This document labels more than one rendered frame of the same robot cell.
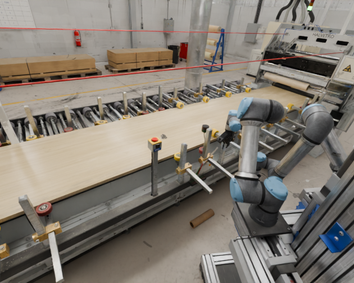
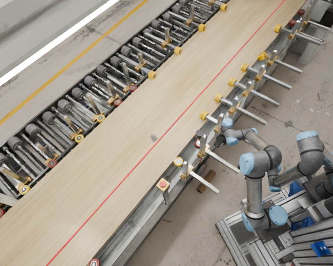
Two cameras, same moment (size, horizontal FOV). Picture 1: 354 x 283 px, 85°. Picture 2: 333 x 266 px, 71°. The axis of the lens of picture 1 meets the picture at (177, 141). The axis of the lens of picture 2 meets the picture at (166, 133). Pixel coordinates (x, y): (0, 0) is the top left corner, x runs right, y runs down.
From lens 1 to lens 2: 1.04 m
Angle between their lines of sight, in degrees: 27
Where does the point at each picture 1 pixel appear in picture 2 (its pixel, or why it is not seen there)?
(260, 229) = (268, 236)
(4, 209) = not seen: outside the picture
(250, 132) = (255, 186)
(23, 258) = not seen: outside the picture
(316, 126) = (309, 166)
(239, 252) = (255, 253)
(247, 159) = (255, 205)
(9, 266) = not seen: outside the picture
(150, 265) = (176, 237)
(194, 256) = (208, 217)
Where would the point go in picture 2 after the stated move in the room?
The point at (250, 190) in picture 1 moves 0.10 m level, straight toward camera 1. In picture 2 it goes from (259, 225) to (258, 242)
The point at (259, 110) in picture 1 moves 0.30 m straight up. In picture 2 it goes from (261, 170) to (281, 145)
